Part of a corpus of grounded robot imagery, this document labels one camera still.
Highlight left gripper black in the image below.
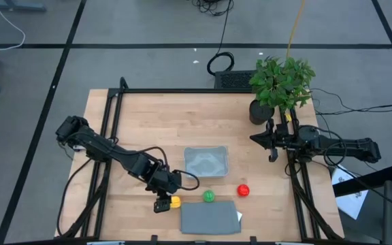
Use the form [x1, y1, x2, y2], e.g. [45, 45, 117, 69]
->
[144, 168, 183, 214]

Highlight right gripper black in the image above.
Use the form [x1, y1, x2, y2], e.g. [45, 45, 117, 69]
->
[250, 118, 300, 163]

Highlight yellow toy produce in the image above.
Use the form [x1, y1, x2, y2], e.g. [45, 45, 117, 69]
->
[169, 195, 182, 210]

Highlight green toy produce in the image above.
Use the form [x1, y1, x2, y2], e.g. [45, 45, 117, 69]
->
[202, 189, 216, 203]

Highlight red toy produce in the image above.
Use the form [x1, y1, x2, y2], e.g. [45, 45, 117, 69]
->
[236, 184, 251, 198]

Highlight grey tupperware lid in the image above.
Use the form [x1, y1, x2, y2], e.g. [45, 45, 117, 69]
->
[180, 200, 242, 235]

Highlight translucent white tupperware container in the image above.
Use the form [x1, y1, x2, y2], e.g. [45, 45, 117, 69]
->
[183, 146, 230, 179]

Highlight black plant pot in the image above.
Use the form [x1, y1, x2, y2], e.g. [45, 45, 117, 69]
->
[248, 99, 276, 126]

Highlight green leafy plant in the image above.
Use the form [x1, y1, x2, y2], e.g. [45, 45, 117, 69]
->
[248, 56, 317, 113]

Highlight black vented box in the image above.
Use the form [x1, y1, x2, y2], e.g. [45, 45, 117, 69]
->
[214, 69, 257, 91]

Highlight white printed paper sheets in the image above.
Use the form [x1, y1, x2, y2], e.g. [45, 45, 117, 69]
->
[331, 164, 370, 221]

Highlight grey furniture base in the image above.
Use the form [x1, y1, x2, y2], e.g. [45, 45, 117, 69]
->
[0, 0, 48, 12]

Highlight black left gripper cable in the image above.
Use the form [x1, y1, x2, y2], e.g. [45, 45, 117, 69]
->
[173, 169, 201, 192]

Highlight black looped floor cable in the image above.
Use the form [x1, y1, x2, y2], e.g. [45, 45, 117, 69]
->
[206, 0, 235, 77]

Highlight black cables beside table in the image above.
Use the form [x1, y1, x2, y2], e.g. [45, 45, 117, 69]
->
[309, 87, 392, 117]

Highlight yellow cable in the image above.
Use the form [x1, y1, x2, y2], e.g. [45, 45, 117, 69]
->
[286, 0, 306, 59]

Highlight white floor cable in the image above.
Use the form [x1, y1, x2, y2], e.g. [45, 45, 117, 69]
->
[0, 0, 27, 52]

